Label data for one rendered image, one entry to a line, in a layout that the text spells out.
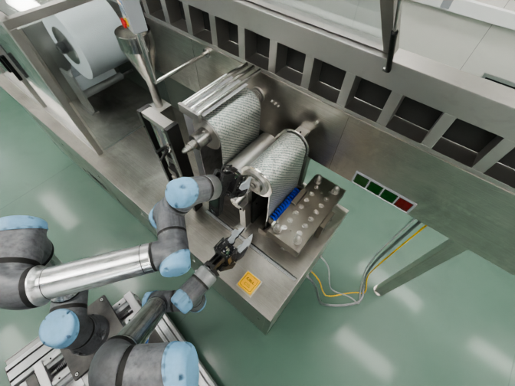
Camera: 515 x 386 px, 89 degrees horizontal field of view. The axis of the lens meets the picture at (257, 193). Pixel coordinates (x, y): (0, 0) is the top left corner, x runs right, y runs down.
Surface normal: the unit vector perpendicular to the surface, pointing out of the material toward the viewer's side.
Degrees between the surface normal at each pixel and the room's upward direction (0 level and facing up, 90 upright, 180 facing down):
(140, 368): 8
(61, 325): 7
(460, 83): 0
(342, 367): 0
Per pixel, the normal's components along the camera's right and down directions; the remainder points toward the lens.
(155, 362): 0.00, -0.78
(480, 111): -0.63, 0.64
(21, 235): 0.69, -0.54
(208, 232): 0.02, -0.55
